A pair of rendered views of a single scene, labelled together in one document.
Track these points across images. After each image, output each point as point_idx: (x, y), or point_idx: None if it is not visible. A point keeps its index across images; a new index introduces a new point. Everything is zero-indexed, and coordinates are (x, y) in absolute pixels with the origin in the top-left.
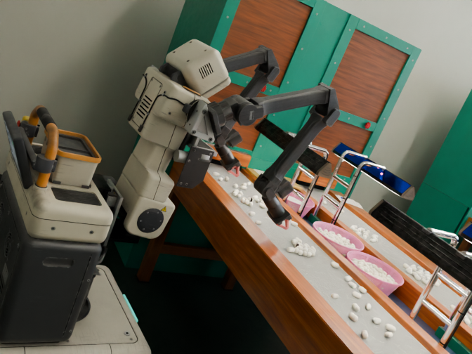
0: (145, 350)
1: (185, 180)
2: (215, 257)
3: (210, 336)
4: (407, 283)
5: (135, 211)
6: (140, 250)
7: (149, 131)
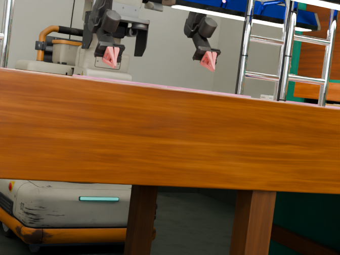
0: (33, 189)
1: (84, 41)
2: (314, 254)
3: None
4: None
5: None
6: (275, 246)
7: (83, 13)
